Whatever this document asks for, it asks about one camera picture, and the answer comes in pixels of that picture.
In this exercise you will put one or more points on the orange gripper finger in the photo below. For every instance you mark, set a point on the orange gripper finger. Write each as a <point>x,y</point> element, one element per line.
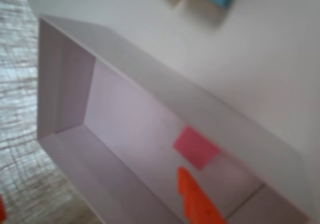
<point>195,199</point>
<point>2,207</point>

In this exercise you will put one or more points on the pink foam cuboid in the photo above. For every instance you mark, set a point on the pink foam cuboid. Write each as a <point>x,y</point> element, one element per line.
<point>195,147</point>

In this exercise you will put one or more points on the white rectangular bin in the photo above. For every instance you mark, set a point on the white rectangular bin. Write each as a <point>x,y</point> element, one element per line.
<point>130,123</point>

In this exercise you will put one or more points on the beige woven curtain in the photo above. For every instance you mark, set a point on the beige woven curtain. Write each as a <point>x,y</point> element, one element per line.
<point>17,108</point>

